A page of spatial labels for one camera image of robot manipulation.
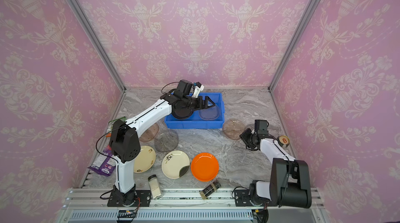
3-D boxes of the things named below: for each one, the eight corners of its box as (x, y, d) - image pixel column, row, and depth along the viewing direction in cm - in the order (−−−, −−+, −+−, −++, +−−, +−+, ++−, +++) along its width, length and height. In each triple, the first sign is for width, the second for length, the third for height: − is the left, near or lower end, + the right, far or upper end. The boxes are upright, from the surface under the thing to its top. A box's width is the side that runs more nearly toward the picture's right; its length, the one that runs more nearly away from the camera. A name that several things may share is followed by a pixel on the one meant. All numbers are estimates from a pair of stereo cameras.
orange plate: (190, 181, 81) (190, 179, 79) (191, 154, 90) (191, 152, 88) (219, 181, 81) (219, 179, 79) (217, 154, 90) (218, 152, 88)
